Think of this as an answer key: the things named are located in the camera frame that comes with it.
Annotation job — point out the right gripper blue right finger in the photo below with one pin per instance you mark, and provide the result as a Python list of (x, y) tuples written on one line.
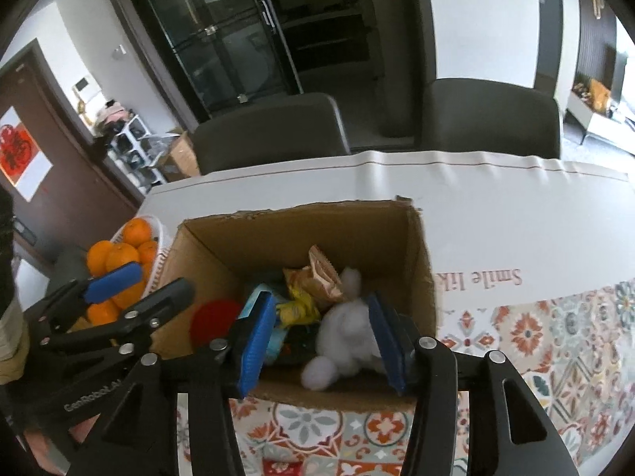
[(393, 343)]

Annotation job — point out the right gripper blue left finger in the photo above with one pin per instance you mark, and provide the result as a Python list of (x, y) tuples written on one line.
[(249, 366)]

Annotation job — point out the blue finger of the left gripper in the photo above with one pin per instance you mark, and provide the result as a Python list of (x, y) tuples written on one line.
[(158, 308), (106, 287)]

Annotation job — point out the white plush toy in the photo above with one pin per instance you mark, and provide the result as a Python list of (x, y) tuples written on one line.
[(345, 342)]

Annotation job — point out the yellow snack packet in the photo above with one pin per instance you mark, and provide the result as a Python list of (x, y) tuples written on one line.
[(300, 310)]

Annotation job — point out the red pompom toy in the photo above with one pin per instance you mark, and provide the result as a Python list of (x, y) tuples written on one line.
[(213, 320)]

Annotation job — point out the gold biscuit packet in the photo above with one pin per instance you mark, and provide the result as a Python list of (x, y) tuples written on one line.
[(319, 278)]

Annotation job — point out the orange left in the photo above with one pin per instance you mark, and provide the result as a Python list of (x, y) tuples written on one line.
[(96, 258)]

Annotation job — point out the orange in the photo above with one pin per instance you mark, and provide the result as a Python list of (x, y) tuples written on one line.
[(121, 254), (137, 232), (96, 258), (147, 252)]

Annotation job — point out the grey side chair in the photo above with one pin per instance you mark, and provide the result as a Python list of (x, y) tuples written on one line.
[(70, 265)]

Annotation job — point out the orange front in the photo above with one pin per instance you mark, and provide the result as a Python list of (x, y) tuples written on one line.
[(121, 254)]

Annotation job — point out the orange back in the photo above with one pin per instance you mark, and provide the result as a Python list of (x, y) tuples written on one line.
[(147, 252)]

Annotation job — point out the orange right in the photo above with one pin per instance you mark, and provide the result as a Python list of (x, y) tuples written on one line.
[(137, 232)]

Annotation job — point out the white fruit basket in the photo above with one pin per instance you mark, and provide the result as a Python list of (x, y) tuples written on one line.
[(150, 272)]

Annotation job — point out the brown cardboard box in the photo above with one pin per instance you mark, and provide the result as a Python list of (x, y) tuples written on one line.
[(226, 256)]

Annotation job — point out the brown entrance door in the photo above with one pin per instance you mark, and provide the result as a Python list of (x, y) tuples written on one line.
[(82, 200)]

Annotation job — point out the white shoe shelf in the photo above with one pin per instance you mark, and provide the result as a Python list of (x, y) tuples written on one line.
[(131, 146)]

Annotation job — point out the red fu poster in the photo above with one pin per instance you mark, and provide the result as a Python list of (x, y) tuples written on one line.
[(23, 163)]

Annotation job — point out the patterned table cloth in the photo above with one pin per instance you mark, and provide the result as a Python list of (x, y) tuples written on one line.
[(533, 257)]

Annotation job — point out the white intercom panel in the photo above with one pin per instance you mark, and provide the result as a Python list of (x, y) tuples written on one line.
[(86, 89)]

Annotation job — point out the dark chair left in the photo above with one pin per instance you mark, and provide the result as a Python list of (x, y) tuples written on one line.
[(297, 127)]

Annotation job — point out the dark chair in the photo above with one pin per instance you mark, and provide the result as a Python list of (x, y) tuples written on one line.
[(297, 127), (469, 115)]

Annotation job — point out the dark chair right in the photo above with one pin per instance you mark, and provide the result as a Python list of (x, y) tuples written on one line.
[(469, 115)]

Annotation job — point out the dark glass cabinet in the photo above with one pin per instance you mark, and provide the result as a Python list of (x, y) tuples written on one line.
[(209, 57)]

